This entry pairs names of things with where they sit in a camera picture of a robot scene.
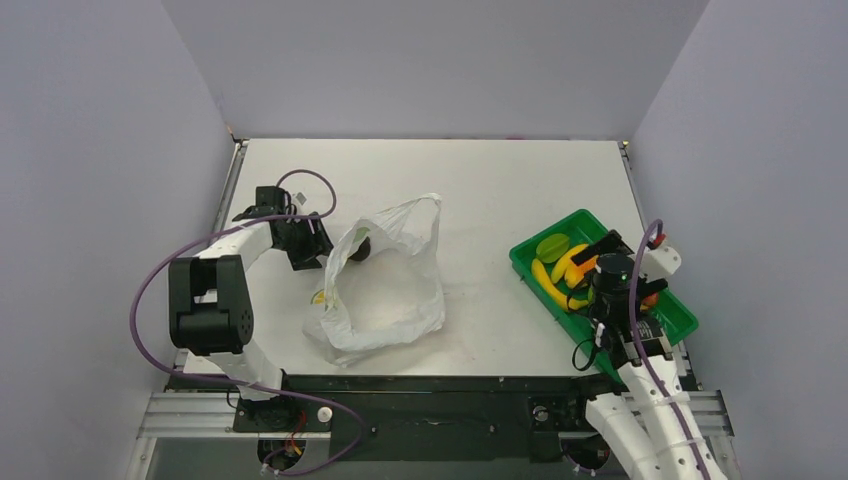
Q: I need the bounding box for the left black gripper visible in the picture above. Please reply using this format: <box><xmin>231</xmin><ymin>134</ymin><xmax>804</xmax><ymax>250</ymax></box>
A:
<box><xmin>276</xmin><ymin>213</ymin><xmax>338</xmax><ymax>270</ymax></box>

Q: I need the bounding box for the long yellow fake banana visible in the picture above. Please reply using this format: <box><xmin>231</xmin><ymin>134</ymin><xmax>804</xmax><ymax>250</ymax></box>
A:
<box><xmin>550</xmin><ymin>244</ymin><xmax>588</xmax><ymax>287</ymax></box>

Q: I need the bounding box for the green fake starfruit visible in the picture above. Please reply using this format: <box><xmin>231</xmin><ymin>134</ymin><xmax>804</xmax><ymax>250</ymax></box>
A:
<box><xmin>535</xmin><ymin>233</ymin><xmax>571</xmax><ymax>264</ymax></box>

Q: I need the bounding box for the white plastic bag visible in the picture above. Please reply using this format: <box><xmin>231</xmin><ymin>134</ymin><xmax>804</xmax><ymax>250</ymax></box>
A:
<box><xmin>303</xmin><ymin>193</ymin><xmax>446</xmax><ymax>367</ymax></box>

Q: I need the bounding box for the small yellow fake banana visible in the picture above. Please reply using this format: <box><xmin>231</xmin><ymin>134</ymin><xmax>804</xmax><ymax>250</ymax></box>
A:
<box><xmin>531</xmin><ymin>259</ymin><xmax>589</xmax><ymax>312</ymax></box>

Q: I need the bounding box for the red fake apple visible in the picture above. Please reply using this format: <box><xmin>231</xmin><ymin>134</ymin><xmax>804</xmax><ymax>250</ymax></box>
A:
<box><xmin>639</xmin><ymin>293</ymin><xmax>660</xmax><ymax>312</ymax></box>

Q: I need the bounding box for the orange yellow fake mango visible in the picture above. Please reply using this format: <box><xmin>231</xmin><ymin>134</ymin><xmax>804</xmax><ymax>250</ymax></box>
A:
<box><xmin>563</xmin><ymin>256</ymin><xmax>598</xmax><ymax>290</ymax></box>

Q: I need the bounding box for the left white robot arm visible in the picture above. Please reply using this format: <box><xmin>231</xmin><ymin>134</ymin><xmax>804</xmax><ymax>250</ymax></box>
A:
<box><xmin>168</xmin><ymin>186</ymin><xmax>333</xmax><ymax>430</ymax></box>

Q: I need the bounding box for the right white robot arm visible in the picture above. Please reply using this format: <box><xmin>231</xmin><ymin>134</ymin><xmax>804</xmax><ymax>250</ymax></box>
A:
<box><xmin>563</xmin><ymin>220</ymin><xmax>726</xmax><ymax>479</ymax></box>

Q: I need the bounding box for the dark fake avocado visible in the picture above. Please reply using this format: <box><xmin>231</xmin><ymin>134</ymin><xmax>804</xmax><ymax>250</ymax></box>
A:
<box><xmin>348</xmin><ymin>237</ymin><xmax>371</xmax><ymax>262</ymax></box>

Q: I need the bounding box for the green plastic tray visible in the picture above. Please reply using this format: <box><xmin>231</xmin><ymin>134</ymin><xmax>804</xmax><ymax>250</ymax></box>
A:
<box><xmin>509</xmin><ymin>209</ymin><xmax>699</xmax><ymax>379</ymax></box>

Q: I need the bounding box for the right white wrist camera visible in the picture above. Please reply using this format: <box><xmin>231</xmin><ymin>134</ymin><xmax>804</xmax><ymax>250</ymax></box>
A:
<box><xmin>639</xmin><ymin>233</ymin><xmax>682</xmax><ymax>282</ymax></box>

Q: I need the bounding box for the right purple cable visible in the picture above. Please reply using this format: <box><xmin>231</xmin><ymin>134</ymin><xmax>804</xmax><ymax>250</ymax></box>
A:
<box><xmin>627</xmin><ymin>219</ymin><xmax>713</xmax><ymax>480</ymax></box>

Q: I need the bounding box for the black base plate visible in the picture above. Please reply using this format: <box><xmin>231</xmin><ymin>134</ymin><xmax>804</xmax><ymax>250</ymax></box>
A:
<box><xmin>233</xmin><ymin>374</ymin><xmax>623</xmax><ymax>463</ymax></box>

